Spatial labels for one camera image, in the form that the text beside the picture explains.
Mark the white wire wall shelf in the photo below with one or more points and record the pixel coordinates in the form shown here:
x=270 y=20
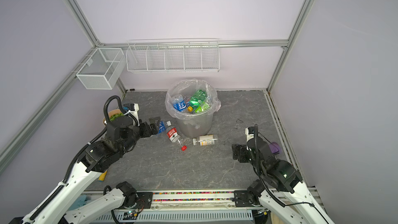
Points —
x=173 y=55

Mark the red label clear bottle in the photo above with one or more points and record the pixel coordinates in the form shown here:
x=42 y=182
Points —
x=175 y=137

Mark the purple plastic scoop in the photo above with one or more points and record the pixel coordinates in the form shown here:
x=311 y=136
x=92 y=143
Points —
x=275 y=148

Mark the blue label bottle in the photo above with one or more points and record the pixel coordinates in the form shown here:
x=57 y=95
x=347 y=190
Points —
x=178 y=103

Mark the white yellow label clear bottle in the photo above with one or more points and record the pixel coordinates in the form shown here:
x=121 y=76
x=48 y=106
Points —
x=205 y=140

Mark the green label clear bottle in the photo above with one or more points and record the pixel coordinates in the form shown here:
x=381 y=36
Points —
x=203 y=107

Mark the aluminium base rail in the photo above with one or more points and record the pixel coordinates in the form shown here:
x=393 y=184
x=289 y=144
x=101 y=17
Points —
x=189 y=206

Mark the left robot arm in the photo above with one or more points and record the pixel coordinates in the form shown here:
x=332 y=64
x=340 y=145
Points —
x=122 y=132

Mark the grey mesh waste bin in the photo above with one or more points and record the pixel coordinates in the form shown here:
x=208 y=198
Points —
x=195 y=127

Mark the beige pot with green plant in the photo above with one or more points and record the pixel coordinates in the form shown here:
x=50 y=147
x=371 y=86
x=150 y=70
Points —
x=114 y=114

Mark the crushed green bottle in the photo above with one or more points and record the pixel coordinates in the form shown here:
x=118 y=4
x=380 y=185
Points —
x=197 y=99

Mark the white mesh box basket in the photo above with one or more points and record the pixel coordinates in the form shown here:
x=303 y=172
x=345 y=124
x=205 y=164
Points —
x=102 y=69

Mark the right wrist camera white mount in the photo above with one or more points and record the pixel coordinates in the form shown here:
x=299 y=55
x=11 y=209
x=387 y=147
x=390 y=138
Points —
x=250 y=133

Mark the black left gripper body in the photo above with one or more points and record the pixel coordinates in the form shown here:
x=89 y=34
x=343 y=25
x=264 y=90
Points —
x=145 y=132

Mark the clear crushed bottle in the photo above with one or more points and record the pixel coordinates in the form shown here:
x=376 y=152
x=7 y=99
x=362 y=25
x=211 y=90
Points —
x=164 y=126

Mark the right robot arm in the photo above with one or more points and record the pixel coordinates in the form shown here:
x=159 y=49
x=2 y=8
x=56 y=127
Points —
x=280 y=188

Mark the clear plastic bin liner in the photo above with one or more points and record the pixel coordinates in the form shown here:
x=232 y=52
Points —
x=187 y=88

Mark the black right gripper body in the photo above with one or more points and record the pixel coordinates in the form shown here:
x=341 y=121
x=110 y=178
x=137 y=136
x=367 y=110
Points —
x=245 y=155

